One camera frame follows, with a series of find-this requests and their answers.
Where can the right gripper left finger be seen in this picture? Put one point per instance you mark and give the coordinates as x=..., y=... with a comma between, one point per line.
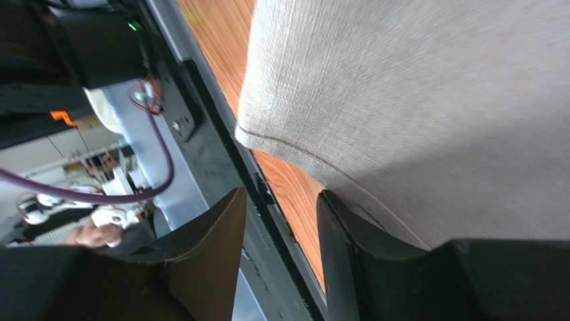
x=76, y=283

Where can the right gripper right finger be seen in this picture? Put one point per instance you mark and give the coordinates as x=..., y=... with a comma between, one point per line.
x=372, y=275

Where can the beige cloth napkin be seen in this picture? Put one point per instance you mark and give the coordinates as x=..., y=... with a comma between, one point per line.
x=433, y=120

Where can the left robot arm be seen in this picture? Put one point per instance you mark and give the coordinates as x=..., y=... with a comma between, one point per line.
x=52, y=52

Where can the person's hand in background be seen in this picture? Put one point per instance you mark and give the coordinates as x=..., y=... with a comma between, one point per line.
x=91, y=236

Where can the aluminium frame rail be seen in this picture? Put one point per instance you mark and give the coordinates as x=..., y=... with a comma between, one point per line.
x=156, y=147

